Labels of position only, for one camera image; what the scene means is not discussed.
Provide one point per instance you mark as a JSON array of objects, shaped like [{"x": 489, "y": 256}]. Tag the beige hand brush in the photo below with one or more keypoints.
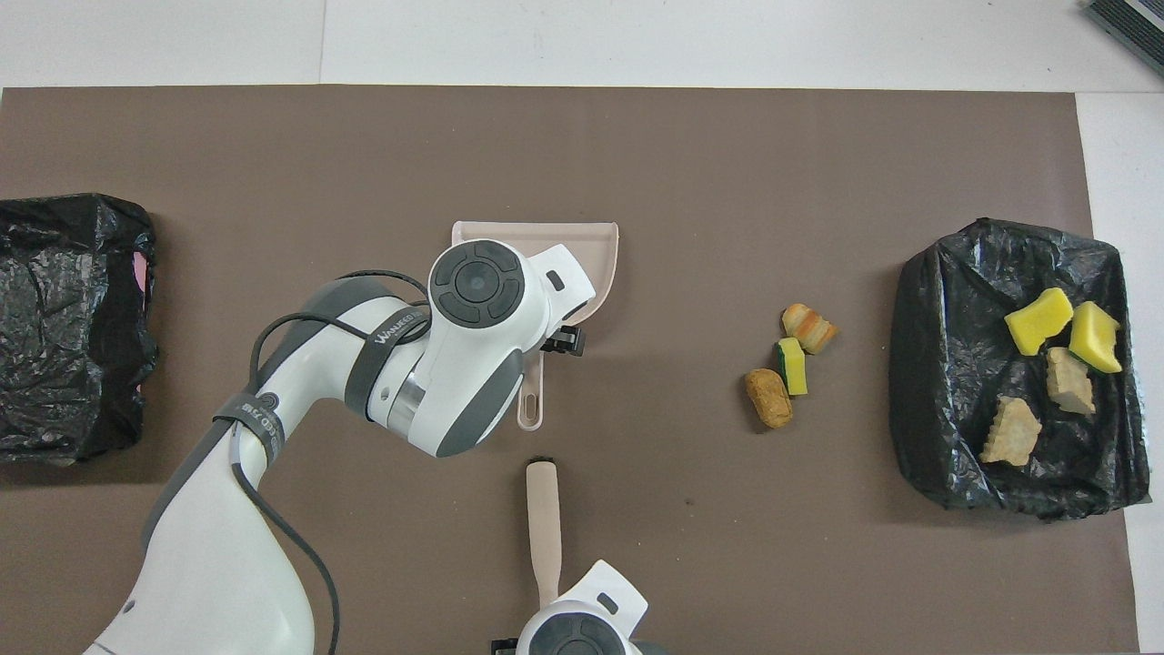
[{"x": 544, "y": 518}]

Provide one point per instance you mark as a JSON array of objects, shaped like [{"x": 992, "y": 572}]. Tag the orange striped croissant piece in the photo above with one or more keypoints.
[{"x": 807, "y": 326}]

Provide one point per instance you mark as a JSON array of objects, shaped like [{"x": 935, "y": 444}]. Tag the yellow green sponge block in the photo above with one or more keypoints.
[{"x": 793, "y": 368}]

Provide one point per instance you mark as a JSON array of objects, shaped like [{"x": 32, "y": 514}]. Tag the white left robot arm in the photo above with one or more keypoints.
[{"x": 455, "y": 364}]

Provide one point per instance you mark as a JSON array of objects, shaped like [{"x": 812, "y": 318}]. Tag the brown bread roll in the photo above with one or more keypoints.
[{"x": 769, "y": 398}]

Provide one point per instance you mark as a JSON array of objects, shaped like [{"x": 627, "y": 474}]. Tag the dark grey ribbed object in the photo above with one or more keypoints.
[{"x": 1132, "y": 27}]

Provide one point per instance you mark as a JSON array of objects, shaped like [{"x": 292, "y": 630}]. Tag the beige sponge chunk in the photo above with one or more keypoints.
[{"x": 1070, "y": 382}]

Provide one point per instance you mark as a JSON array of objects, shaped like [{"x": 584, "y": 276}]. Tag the notched yellow sponge piece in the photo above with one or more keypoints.
[{"x": 1037, "y": 323}]

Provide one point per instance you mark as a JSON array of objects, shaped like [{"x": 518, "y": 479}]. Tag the brown table mat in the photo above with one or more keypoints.
[{"x": 727, "y": 164}]

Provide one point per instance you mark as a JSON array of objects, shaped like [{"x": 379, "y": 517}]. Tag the black bag lined pink bin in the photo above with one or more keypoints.
[{"x": 64, "y": 337}]

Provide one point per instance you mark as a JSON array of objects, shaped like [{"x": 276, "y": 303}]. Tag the yellow sponge wedge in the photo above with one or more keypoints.
[{"x": 1094, "y": 335}]

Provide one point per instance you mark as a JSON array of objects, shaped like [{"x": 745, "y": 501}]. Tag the orange striped bread piece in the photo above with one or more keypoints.
[{"x": 1011, "y": 432}]

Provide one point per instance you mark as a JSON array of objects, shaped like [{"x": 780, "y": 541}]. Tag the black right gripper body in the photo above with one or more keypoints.
[{"x": 505, "y": 648}]

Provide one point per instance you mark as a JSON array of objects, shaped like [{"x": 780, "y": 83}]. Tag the beige plastic dustpan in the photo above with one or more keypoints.
[{"x": 582, "y": 250}]

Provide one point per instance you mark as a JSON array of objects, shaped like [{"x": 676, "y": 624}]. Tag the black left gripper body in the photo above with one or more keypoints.
[{"x": 562, "y": 340}]

